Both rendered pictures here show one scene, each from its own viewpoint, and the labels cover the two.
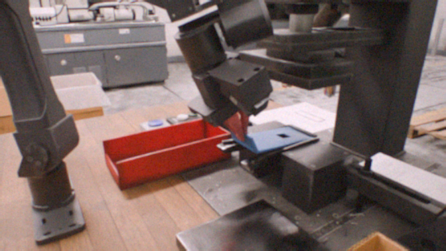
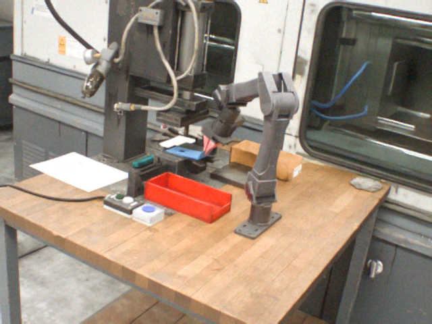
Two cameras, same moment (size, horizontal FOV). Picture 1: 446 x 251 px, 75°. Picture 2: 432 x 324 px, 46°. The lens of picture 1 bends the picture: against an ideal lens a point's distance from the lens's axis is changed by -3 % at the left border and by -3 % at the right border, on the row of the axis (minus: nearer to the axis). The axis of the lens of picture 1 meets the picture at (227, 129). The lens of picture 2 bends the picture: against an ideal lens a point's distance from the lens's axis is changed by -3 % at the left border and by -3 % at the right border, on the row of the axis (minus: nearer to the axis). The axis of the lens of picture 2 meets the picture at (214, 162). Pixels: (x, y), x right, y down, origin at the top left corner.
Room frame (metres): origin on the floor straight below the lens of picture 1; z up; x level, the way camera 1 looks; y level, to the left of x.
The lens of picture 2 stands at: (1.23, 1.49, 1.62)
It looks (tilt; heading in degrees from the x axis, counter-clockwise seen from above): 21 degrees down; 242
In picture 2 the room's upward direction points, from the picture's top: 7 degrees clockwise
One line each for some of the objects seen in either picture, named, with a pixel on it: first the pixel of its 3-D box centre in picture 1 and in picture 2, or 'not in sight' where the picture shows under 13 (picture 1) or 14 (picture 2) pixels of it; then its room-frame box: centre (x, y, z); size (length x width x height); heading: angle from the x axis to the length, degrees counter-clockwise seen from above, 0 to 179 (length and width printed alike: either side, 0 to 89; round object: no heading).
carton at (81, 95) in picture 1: (73, 108); not in sight; (2.50, 1.36, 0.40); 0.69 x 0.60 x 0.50; 29
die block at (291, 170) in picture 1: (289, 163); (181, 163); (0.52, -0.12, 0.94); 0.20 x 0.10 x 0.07; 33
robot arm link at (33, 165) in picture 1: (48, 150); (260, 192); (0.43, 0.29, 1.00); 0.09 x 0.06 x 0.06; 179
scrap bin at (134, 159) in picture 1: (168, 149); (187, 196); (0.59, 0.13, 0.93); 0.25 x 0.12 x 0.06; 123
